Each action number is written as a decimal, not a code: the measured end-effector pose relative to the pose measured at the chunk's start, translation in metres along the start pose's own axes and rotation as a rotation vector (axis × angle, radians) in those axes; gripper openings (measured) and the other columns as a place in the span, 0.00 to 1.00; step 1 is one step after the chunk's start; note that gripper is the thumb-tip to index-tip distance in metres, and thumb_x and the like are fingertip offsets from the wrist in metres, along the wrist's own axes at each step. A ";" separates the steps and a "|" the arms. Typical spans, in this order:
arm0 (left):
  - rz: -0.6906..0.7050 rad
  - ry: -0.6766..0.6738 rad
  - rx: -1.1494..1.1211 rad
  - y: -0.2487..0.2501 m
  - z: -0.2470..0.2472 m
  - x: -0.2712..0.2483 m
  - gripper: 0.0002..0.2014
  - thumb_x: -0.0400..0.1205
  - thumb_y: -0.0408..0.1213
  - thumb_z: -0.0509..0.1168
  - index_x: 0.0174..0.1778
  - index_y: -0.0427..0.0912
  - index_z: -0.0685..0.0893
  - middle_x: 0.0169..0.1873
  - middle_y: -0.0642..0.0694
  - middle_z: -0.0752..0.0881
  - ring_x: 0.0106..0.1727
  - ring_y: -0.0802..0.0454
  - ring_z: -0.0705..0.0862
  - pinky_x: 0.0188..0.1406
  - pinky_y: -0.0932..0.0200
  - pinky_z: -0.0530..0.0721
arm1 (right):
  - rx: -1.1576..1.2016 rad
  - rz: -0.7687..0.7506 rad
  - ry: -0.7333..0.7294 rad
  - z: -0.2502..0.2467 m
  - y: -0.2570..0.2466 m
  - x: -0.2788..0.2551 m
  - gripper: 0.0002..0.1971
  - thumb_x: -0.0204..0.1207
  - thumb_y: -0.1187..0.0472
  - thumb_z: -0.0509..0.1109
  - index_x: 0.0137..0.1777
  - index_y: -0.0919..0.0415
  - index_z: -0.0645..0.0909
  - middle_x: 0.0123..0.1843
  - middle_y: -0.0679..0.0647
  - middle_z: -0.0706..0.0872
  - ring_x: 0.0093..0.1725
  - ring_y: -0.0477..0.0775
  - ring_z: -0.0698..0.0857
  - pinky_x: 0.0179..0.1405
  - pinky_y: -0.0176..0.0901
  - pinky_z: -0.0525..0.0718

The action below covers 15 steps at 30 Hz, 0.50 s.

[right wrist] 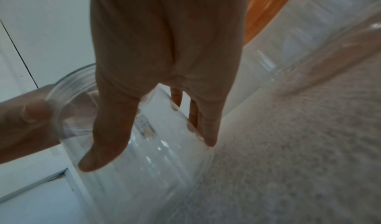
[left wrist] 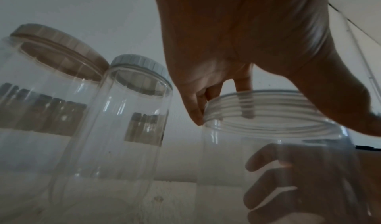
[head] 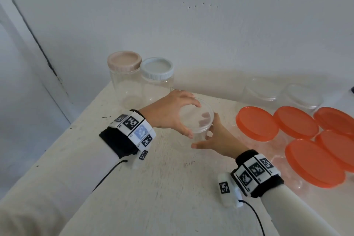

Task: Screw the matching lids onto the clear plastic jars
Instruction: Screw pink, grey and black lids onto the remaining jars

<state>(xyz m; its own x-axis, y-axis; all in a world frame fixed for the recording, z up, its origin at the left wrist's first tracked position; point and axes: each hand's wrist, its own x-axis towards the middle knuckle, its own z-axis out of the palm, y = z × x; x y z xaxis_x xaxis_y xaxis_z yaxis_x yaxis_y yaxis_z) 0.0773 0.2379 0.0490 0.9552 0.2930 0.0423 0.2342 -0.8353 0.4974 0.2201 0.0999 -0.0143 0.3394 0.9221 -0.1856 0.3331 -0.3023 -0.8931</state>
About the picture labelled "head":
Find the person's right thumb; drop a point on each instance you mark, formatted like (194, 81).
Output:
(202, 145)

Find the right wristband with marker tiles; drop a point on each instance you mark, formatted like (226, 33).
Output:
(257, 172)

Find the left wristband with marker tiles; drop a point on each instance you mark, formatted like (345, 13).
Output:
(132, 130)

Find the person's left thumb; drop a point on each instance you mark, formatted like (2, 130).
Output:
(182, 130)

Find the person's left hand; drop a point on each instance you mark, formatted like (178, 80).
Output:
(163, 111)

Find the clear jar with white lid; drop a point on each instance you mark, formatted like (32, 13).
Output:
(156, 78)

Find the white left wrist camera module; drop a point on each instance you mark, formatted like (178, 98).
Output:
(140, 158)

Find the white right wrist camera module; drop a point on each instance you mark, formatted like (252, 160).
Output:
(228, 190)

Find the clear jar with pink lid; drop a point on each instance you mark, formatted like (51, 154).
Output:
(124, 78)

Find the person's right hand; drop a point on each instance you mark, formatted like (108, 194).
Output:
(225, 141)

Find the wristband with marker tiles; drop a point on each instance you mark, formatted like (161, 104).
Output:
(132, 130)
(257, 172)

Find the clear round lid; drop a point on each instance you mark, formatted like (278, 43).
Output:
(193, 118)

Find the person's right forearm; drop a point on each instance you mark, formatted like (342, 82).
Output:
(293, 213)

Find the person's left forearm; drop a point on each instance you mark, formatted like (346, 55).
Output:
(55, 194)

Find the clear jar with orange lid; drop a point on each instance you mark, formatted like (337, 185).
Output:
(336, 118)
(338, 147)
(296, 122)
(314, 164)
(255, 123)

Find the small clear plastic jar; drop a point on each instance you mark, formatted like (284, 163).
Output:
(202, 135)

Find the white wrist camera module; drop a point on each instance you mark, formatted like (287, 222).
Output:
(140, 158)
(228, 190)

